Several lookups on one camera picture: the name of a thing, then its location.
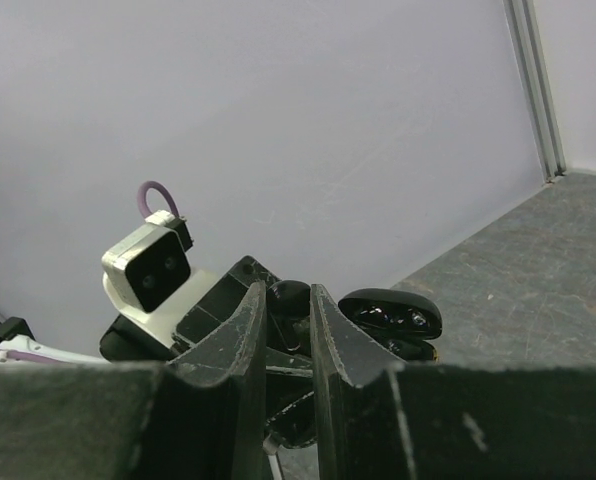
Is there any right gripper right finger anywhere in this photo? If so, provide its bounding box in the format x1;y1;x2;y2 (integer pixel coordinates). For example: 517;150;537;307
310;284;596;479

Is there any black earbud charging case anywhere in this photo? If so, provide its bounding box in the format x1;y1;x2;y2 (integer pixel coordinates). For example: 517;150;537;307
338;288;443;361

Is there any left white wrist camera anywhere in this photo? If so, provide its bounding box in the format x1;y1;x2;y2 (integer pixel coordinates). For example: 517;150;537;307
100;212;221;346

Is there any black earbud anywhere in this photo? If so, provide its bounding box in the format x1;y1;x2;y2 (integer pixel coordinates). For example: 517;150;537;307
266;280;311;353

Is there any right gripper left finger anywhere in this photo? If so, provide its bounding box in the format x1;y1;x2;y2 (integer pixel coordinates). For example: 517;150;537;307
0;283;266;479

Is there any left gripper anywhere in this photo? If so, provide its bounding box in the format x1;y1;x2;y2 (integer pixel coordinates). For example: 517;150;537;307
98;255;319;449

